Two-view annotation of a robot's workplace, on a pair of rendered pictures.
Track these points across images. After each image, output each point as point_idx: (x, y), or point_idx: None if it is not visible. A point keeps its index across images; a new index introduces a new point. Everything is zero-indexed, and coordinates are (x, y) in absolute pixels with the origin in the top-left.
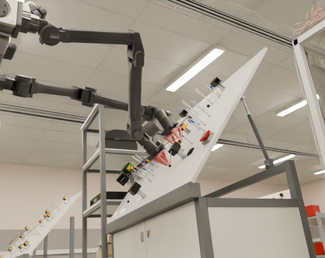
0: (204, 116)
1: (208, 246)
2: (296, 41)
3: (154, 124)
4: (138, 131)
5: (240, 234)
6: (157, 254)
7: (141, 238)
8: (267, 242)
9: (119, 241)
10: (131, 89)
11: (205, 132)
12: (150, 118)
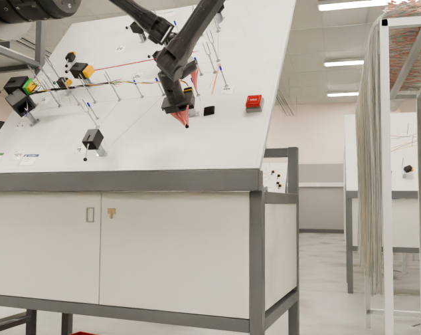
0: (194, 52)
1: (263, 254)
2: (385, 22)
3: (194, 60)
4: (182, 68)
5: (275, 237)
6: (133, 246)
7: (87, 217)
8: (284, 245)
9: (7, 208)
10: (214, 4)
11: (256, 97)
12: (160, 40)
